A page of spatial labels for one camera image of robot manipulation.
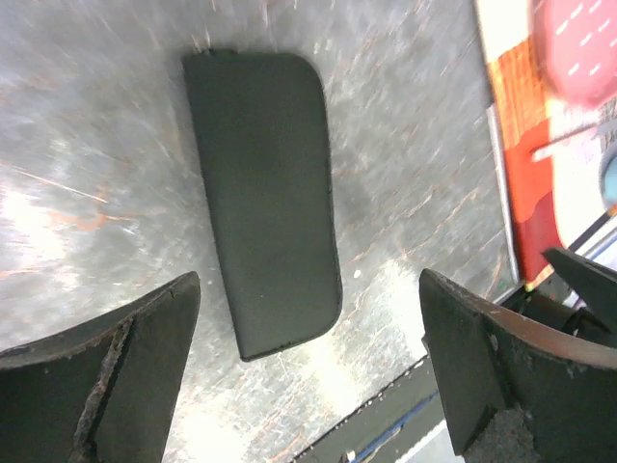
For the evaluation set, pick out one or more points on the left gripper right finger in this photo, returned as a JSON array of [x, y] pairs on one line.
[[491, 362]]

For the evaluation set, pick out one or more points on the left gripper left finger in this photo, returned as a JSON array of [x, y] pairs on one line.
[[104, 390]]

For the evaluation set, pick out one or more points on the black zippered tool case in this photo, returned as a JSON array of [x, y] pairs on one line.
[[262, 135]]

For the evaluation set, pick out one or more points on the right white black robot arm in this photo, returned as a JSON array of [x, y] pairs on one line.
[[578, 298]]

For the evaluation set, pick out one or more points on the colourful patterned placemat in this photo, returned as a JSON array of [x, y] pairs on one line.
[[552, 151]]

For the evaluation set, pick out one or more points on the pink dotted plate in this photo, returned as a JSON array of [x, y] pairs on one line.
[[575, 47]]

